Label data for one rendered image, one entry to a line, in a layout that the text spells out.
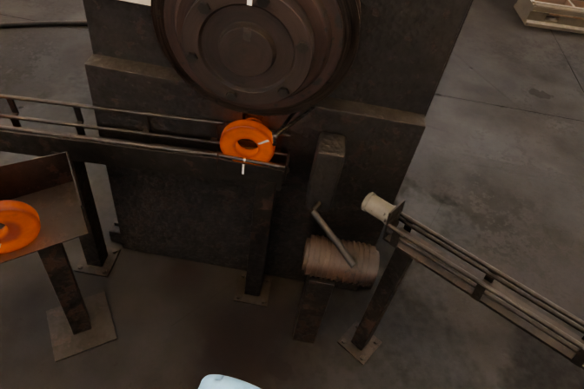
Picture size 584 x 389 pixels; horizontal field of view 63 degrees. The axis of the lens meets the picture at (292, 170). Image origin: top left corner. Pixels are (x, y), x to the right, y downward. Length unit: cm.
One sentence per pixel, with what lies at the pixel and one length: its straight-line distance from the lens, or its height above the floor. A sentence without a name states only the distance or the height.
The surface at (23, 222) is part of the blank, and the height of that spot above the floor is 69.
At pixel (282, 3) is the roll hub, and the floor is 123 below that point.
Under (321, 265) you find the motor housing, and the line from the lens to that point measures 141.
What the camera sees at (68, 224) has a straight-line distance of 139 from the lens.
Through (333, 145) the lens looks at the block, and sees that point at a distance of 131.
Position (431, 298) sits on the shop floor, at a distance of 208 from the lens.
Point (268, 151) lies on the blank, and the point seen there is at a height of 74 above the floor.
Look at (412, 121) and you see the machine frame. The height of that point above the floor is 87.
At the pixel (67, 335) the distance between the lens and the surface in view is 190.
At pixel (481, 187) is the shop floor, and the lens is 263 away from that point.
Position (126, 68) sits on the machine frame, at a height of 87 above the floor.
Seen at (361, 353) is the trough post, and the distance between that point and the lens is 187.
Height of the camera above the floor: 166
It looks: 45 degrees down
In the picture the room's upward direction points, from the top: 10 degrees clockwise
